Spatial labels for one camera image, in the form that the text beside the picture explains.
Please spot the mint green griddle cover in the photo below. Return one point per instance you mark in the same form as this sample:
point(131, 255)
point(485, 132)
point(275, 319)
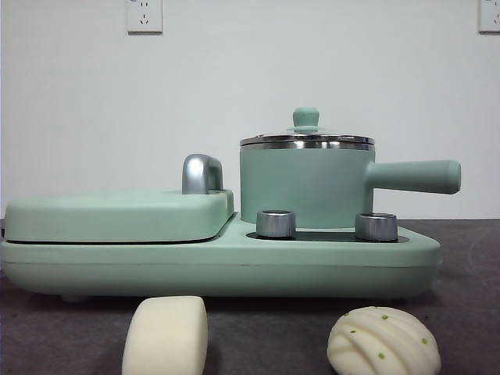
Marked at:
point(117, 215)

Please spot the silver control dial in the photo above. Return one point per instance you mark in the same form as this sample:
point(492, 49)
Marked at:
point(376, 226)
point(275, 224)

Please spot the white wall socket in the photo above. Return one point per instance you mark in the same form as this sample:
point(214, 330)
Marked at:
point(143, 17)
point(490, 17)

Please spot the pleated white bun green flecks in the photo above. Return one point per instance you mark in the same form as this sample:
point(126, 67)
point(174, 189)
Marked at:
point(384, 343)

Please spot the mint green breakfast machine base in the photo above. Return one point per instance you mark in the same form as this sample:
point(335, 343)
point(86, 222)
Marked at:
point(234, 265)

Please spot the glass pot lid green knob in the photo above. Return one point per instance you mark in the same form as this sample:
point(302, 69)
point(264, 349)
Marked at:
point(306, 117)

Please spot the smooth white steamed bun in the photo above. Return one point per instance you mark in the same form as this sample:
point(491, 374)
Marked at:
point(166, 336)

